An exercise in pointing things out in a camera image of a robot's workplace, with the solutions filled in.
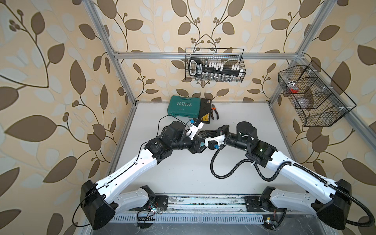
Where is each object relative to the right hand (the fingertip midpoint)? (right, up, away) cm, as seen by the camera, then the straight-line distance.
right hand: (207, 127), depth 69 cm
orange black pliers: (+10, +12, +47) cm, 50 cm away
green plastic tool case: (-14, +13, +43) cm, 47 cm away
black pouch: (+1, -2, -4) cm, 5 cm away
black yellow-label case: (+2, +8, +44) cm, 45 cm away
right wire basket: (+57, +13, +5) cm, 58 cm away
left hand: (-1, -6, -1) cm, 7 cm away
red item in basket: (+50, +20, +13) cm, 55 cm away
